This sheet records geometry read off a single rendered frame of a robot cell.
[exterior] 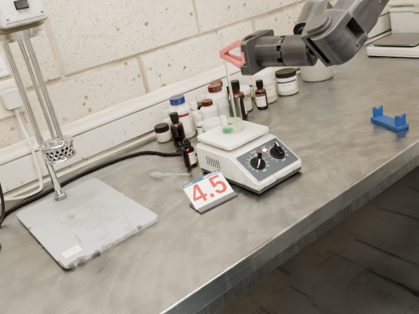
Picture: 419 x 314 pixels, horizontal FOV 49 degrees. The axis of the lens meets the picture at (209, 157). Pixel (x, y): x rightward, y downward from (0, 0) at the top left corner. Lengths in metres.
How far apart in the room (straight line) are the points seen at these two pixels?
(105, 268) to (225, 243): 0.21
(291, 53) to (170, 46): 0.62
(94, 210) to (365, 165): 0.57
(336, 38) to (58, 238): 0.62
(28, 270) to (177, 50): 0.79
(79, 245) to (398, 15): 1.55
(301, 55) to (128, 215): 0.45
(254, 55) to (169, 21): 0.55
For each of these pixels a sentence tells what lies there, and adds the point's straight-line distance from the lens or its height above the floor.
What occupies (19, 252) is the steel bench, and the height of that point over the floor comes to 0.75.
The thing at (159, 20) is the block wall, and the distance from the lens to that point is 1.38.
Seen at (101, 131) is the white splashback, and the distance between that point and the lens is 1.27.
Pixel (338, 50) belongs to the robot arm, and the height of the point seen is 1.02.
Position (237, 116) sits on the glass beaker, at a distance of 0.98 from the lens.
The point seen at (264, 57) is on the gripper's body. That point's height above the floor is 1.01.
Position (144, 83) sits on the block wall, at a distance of 1.37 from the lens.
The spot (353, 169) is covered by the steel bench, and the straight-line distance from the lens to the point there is 0.98.
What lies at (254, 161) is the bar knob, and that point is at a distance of 0.93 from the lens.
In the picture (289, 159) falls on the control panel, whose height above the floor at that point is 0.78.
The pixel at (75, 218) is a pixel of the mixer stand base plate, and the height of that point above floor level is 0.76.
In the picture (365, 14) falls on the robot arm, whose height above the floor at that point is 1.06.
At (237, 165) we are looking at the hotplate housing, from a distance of 0.93.
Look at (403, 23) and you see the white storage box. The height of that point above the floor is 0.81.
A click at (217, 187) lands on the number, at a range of 0.94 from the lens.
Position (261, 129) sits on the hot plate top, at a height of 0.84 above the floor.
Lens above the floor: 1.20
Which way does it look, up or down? 24 degrees down
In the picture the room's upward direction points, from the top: 11 degrees counter-clockwise
